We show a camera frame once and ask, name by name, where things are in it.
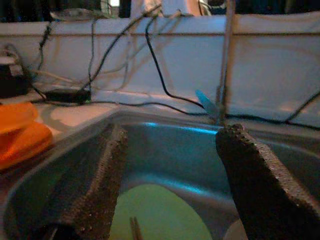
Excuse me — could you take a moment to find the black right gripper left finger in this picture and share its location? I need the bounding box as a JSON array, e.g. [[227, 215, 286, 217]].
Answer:
[[37, 123, 129, 240]]

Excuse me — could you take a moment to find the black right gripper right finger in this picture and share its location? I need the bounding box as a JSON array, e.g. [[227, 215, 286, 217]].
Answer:
[[216, 123, 320, 240]]

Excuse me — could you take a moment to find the orange bowl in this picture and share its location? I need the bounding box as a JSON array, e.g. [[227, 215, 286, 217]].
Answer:
[[0, 101, 39, 136]]

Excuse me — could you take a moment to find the steel kitchen sink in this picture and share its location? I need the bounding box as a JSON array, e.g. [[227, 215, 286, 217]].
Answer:
[[0, 109, 320, 240]]

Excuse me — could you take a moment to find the dark thin utensil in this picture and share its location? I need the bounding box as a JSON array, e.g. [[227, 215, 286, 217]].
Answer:
[[129, 216, 144, 240]]

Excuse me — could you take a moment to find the green plate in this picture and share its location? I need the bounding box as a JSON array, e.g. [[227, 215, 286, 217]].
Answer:
[[109, 184, 213, 240]]

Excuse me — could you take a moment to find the orange plate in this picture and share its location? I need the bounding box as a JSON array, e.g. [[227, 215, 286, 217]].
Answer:
[[0, 121, 54, 171]]

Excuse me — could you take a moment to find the black power adapter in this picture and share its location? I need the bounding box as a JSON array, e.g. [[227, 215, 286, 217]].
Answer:
[[45, 88, 91, 104]]

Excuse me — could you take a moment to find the steel faucet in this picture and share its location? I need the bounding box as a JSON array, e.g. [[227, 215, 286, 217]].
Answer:
[[194, 0, 237, 127]]

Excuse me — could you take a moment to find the black counter cable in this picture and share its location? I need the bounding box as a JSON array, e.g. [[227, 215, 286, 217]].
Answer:
[[88, 99, 218, 118]]

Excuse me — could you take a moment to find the black hanging cable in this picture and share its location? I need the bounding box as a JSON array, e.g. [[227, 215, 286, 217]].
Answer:
[[144, 13, 210, 110], [224, 91, 320, 126]]

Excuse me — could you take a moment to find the black adapter cable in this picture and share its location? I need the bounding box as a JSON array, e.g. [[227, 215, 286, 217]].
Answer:
[[81, 3, 162, 91]]

